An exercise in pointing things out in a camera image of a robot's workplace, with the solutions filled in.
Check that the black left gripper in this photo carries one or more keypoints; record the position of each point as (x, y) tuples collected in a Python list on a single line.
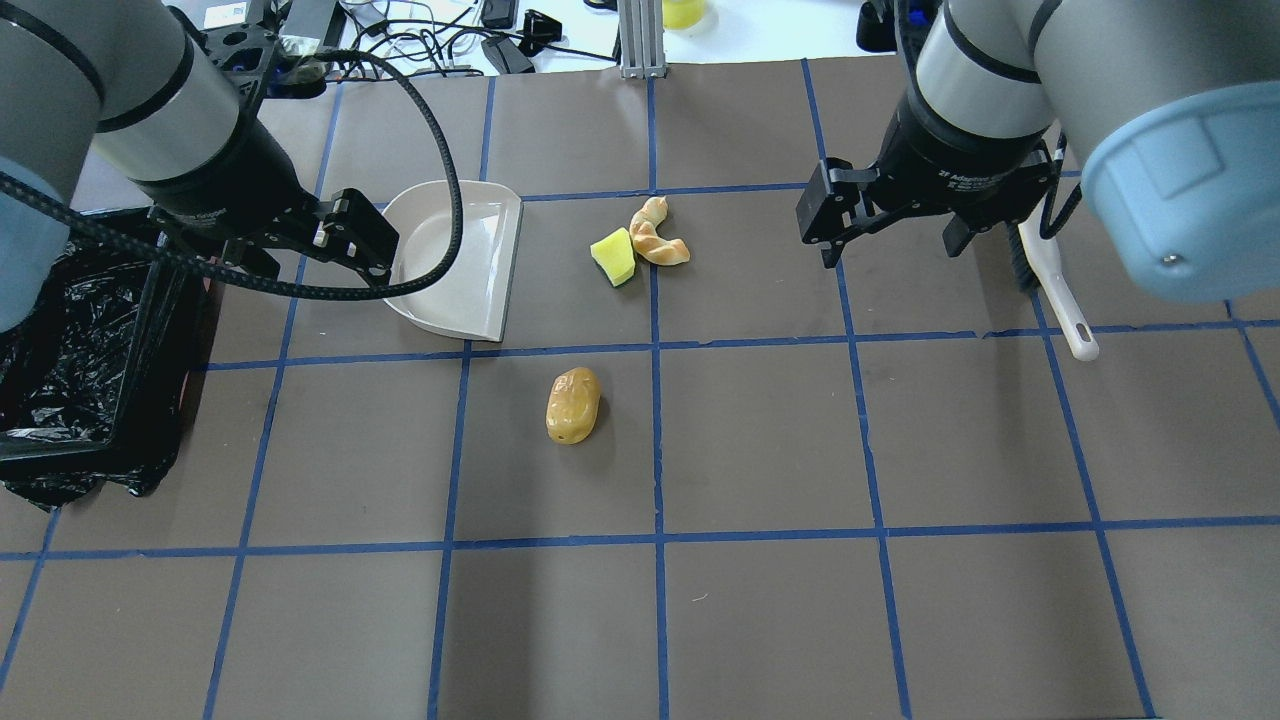
[(228, 178)]

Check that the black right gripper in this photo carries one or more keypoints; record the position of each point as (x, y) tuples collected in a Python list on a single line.
[(958, 158)]

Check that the white plastic dustpan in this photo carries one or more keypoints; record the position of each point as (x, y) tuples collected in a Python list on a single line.
[(471, 301)]

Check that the toy croissant bread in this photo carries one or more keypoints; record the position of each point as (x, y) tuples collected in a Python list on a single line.
[(646, 239)]

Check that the yellow green sponge piece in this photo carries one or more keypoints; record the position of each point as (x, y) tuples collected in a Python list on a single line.
[(615, 257)]

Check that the yellow potato toy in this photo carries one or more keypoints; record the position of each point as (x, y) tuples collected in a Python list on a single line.
[(573, 406)]

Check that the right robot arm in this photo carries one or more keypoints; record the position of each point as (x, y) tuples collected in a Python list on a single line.
[(1169, 106)]

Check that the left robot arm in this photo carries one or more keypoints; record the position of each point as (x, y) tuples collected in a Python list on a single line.
[(176, 111)]

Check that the black lined trash bin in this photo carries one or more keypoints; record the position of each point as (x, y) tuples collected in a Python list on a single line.
[(94, 379)]

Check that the black power adapter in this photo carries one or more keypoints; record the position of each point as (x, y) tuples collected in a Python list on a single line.
[(507, 60)]

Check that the aluminium frame post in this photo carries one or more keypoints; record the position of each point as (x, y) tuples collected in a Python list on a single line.
[(642, 51)]

